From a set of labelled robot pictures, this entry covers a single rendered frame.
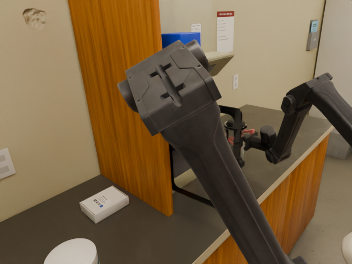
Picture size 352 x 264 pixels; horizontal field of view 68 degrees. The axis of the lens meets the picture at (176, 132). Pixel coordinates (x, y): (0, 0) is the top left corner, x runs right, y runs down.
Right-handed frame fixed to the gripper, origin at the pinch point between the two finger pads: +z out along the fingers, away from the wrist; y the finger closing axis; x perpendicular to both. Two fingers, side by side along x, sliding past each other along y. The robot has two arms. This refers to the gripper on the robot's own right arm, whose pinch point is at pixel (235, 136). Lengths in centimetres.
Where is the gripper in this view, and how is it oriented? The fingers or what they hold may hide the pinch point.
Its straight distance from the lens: 132.9
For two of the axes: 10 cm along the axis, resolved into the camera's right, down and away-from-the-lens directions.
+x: 0.5, 9.2, 3.9
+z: -7.1, -2.4, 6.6
